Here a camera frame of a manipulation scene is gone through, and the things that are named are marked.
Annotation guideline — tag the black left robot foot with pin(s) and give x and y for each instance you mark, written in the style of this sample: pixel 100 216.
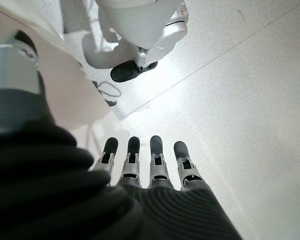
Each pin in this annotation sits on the black left robot foot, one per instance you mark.
pixel 130 72

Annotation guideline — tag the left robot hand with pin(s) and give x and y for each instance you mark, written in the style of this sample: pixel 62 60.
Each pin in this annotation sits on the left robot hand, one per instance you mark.
pixel 65 195

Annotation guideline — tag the white left robot leg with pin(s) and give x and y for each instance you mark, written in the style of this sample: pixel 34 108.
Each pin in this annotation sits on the white left robot leg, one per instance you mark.
pixel 145 22

